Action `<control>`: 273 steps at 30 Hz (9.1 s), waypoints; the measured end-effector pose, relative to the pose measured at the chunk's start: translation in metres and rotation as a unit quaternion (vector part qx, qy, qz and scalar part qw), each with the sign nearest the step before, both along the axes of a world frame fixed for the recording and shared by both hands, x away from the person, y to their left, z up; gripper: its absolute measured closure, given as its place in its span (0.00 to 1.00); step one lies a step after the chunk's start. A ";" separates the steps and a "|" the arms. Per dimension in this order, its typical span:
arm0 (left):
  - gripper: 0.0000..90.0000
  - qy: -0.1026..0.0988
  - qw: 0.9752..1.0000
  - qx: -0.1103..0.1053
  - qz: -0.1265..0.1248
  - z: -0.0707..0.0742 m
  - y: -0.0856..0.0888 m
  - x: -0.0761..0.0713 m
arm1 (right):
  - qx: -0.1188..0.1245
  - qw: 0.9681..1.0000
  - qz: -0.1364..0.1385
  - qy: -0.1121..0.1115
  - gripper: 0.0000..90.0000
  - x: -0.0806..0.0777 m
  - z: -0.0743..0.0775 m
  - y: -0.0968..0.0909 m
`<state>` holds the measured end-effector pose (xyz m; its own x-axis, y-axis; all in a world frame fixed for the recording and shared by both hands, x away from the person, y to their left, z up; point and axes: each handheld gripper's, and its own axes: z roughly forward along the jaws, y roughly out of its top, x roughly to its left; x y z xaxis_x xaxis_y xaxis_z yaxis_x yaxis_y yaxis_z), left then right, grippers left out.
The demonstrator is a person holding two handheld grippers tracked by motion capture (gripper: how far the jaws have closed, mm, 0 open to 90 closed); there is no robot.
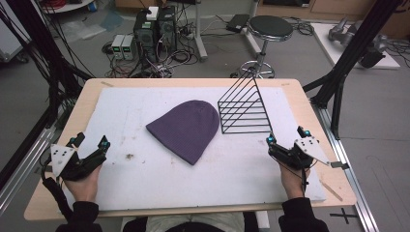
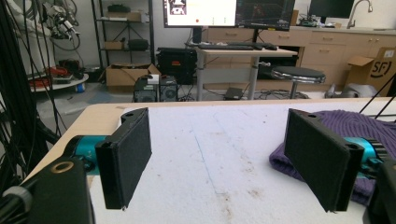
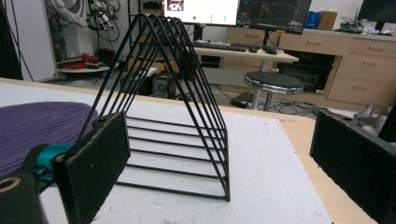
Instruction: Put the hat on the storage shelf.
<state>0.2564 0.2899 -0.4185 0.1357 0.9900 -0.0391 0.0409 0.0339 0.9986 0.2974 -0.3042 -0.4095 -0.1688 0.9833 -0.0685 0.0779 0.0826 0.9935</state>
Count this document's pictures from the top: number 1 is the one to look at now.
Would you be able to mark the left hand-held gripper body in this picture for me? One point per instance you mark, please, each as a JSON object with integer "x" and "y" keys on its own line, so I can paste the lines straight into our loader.
{"x": 64, "y": 159}

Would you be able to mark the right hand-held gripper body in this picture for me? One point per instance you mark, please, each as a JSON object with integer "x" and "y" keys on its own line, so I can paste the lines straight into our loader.
{"x": 306, "y": 149}

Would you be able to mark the person's left hand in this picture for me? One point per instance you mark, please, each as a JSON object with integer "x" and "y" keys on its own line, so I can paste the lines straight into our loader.
{"x": 84, "y": 188}

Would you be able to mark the person's right hand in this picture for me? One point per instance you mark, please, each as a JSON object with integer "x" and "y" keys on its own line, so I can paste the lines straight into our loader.
{"x": 293, "y": 182}

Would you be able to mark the thin wooden stick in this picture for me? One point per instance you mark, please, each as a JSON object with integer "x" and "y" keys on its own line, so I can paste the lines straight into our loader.
{"x": 332, "y": 191}

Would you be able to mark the white foam mat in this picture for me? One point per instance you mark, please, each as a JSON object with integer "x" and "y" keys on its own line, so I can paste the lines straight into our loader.
{"x": 141, "y": 180}

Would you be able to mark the purple knitted beanie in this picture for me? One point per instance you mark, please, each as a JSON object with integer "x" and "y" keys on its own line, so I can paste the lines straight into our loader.
{"x": 190, "y": 129}

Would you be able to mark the white floor board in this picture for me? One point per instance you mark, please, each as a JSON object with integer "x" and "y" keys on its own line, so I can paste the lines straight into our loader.
{"x": 332, "y": 45}

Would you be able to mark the grey power supply unit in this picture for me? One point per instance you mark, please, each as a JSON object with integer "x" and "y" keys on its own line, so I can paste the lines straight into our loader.
{"x": 129, "y": 46}
{"x": 117, "y": 46}

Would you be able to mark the grey metal table leg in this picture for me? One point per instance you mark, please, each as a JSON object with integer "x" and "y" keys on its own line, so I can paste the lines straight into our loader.
{"x": 200, "y": 35}
{"x": 253, "y": 32}

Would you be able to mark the clear plastic sheet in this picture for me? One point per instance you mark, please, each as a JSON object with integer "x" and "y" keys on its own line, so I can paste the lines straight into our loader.
{"x": 83, "y": 30}

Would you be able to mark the black round stool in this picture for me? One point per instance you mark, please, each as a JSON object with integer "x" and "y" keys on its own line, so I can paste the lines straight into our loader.
{"x": 270, "y": 28}

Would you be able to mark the person's torso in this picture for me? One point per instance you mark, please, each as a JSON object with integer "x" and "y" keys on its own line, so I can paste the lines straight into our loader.
{"x": 193, "y": 223}

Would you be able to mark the black computer tower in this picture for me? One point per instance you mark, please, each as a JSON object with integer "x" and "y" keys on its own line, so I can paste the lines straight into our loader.
{"x": 167, "y": 29}
{"x": 145, "y": 37}

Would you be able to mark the black flat box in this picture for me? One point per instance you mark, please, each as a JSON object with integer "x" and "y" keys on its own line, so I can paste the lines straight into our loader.
{"x": 238, "y": 22}

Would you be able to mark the white cabinet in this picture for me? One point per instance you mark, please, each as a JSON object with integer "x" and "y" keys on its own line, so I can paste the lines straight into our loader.
{"x": 11, "y": 35}

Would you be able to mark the white round table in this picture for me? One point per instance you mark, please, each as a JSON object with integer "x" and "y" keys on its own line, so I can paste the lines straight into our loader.
{"x": 67, "y": 5}

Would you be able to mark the blue tape roll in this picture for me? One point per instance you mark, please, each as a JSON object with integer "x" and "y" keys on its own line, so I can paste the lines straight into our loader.
{"x": 93, "y": 6}

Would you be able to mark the white box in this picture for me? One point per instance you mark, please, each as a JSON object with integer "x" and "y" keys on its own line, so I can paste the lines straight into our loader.
{"x": 152, "y": 13}

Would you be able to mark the aluminium rail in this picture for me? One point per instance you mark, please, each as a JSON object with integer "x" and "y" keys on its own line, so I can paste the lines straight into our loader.
{"x": 346, "y": 164}
{"x": 22, "y": 161}

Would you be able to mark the black metal frame post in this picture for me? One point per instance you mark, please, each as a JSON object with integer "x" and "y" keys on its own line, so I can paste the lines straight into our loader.
{"x": 351, "y": 54}
{"x": 38, "y": 48}

